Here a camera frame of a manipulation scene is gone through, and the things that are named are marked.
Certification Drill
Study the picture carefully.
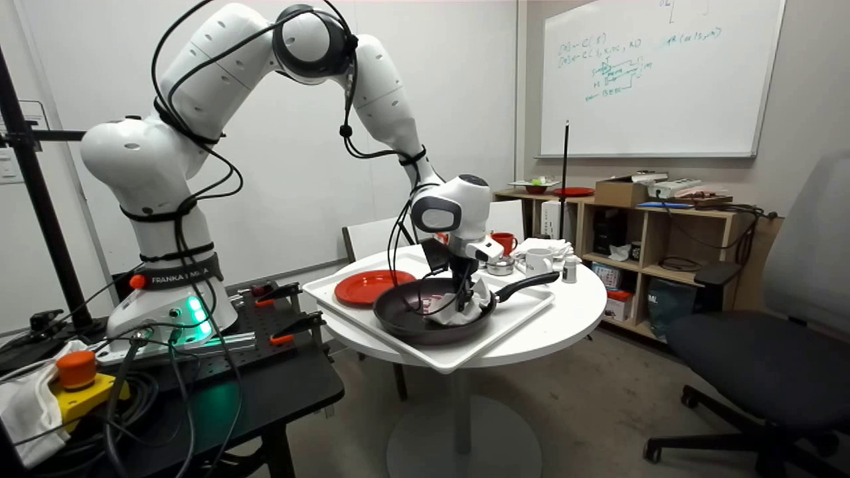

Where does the white cloth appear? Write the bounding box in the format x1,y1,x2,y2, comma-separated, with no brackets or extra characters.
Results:
0,340,91,470

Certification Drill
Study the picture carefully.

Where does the black camera stand pole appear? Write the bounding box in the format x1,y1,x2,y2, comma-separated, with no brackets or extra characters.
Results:
0,47,106,340

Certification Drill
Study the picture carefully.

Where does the wooden shelf unit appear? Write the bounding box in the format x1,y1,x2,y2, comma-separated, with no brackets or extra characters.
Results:
494,189,782,342

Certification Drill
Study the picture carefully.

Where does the black robot workbench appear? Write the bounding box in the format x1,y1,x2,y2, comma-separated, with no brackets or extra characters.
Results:
0,286,348,478

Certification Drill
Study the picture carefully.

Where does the yellow emergency stop box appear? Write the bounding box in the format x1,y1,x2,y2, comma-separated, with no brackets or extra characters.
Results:
52,349,123,422

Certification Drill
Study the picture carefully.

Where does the black frying pan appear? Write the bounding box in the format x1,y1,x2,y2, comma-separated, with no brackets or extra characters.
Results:
372,268,564,349

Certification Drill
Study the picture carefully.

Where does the red white small box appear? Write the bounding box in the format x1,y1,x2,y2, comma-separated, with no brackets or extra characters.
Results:
605,286,636,324

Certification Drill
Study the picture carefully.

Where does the white square tray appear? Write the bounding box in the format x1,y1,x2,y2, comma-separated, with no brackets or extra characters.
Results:
300,249,558,378

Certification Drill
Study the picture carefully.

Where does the red mug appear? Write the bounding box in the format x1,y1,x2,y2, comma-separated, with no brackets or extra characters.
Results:
490,232,522,261

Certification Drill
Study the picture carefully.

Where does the grey office chair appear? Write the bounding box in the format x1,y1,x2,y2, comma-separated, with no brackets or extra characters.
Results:
643,150,850,478

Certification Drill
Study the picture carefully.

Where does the red plate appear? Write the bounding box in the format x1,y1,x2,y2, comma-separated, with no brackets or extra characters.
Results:
332,268,421,312

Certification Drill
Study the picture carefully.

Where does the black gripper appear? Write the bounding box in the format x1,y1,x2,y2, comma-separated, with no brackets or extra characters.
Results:
422,232,487,314

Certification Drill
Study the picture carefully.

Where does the thin black pole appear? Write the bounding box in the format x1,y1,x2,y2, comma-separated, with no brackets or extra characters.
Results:
558,122,574,243

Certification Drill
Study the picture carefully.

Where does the dark storage bin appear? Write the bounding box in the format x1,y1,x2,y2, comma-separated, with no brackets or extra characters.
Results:
647,278,702,342

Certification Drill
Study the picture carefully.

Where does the round white pedestal table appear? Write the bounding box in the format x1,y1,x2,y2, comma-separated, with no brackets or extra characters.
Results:
320,243,612,478

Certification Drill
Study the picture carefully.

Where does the brown cardboard box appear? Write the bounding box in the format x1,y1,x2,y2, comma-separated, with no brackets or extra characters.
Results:
593,175,652,211

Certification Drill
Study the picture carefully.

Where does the bench cable bundle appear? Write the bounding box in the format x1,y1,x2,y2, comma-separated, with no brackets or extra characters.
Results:
91,329,247,478

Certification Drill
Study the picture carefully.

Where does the wall whiteboard with writing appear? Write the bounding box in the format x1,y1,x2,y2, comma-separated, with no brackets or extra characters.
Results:
536,0,790,163

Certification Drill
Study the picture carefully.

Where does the stack of books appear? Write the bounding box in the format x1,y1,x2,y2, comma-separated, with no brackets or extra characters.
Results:
629,170,738,213

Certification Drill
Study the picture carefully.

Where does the small silver metal pot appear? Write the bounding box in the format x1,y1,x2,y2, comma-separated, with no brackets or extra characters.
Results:
485,253,518,278

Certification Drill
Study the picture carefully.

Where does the black orange clamp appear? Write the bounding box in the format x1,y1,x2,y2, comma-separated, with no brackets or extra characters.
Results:
267,312,327,350
251,278,303,312

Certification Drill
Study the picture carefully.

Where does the white board panel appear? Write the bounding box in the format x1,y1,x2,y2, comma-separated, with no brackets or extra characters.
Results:
342,216,421,263
490,197,526,240

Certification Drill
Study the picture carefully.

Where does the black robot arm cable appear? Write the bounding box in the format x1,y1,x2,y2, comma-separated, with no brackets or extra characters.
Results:
149,0,429,233

